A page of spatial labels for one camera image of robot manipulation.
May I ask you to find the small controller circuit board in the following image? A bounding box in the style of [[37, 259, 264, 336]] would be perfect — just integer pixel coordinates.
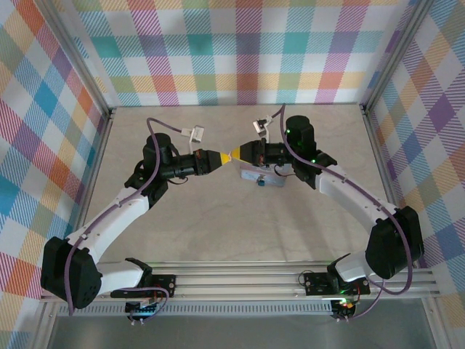
[[331, 297, 359, 321], [124, 298, 161, 325]]

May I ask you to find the grey metal sheet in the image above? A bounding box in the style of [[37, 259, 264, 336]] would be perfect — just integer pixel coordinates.
[[46, 300, 437, 349]]

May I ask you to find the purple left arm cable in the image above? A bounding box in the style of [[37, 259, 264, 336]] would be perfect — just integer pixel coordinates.
[[65, 118, 193, 324]]

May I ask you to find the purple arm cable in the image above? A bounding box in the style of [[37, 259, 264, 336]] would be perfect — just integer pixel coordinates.
[[65, 118, 193, 324], [267, 104, 416, 323]]

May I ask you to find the aluminium side rail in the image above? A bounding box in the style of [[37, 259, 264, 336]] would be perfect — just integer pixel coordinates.
[[359, 103, 417, 268], [63, 107, 117, 273]]

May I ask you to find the wide aluminium base rail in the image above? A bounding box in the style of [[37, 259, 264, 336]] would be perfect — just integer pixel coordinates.
[[39, 260, 440, 302]]

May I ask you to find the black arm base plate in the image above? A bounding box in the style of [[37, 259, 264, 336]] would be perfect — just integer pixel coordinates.
[[110, 273, 178, 300], [303, 271, 371, 297]]

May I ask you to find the aluminium frame post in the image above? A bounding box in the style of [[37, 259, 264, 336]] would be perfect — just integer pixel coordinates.
[[38, 0, 117, 121], [361, 0, 437, 113]]

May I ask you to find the slotted grey cable duct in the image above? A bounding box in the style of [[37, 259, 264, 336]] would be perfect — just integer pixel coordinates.
[[57, 304, 333, 316]]

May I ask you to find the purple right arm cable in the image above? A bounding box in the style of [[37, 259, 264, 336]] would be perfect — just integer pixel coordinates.
[[267, 104, 416, 323]]

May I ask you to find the short aluminium frame leg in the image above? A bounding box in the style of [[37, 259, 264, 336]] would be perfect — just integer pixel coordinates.
[[421, 296, 448, 349], [34, 301, 61, 349]]

